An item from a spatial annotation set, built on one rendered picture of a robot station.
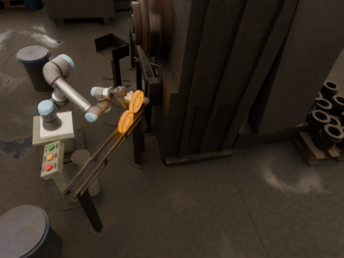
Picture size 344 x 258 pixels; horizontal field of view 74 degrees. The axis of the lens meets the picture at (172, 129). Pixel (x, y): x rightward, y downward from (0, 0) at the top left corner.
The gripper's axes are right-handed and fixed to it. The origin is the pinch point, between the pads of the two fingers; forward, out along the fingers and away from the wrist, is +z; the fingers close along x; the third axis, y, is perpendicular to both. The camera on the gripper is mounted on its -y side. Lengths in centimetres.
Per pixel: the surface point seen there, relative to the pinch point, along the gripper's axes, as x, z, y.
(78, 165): -45, -28, -25
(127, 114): -14.0, 0.3, -1.5
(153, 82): 23.5, 1.6, -1.9
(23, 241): -96, -31, -31
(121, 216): -50, -11, -81
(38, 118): -12, -102, -26
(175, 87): 17.6, 22.0, 0.2
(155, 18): 31, 10, 41
